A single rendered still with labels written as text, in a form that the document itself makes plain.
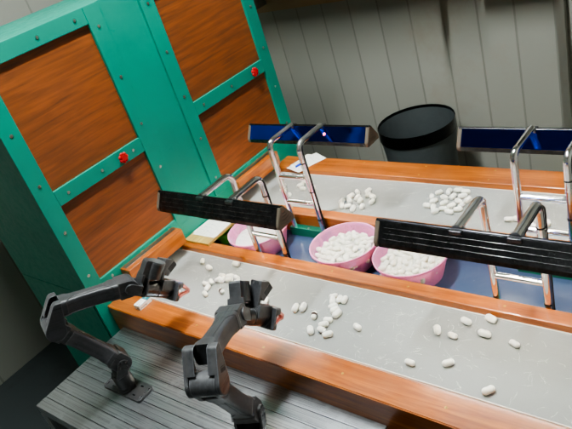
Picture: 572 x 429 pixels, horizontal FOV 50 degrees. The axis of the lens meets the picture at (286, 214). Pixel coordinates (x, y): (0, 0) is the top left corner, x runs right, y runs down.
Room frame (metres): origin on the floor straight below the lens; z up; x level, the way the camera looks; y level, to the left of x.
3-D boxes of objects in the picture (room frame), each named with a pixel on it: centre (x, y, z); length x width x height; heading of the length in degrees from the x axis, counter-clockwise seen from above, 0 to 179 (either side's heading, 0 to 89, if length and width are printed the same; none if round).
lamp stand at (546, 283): (1.29, -0.51, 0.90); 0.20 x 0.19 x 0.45; 43
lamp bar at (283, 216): (1.94, 0.22, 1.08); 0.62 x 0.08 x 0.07; 43
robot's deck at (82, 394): (1.62, 0.31, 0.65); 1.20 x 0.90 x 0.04; 45
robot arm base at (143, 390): (1.65, 0.70, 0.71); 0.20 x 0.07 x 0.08; 45
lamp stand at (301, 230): (2.27, -0.13, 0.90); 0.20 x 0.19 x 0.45; 43
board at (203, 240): (2.42, 0.28, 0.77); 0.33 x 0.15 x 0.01; 133
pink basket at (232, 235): (2.26, 0.13, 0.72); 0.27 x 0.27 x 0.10
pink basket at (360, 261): (1.94, -0.17, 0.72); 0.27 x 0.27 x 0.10
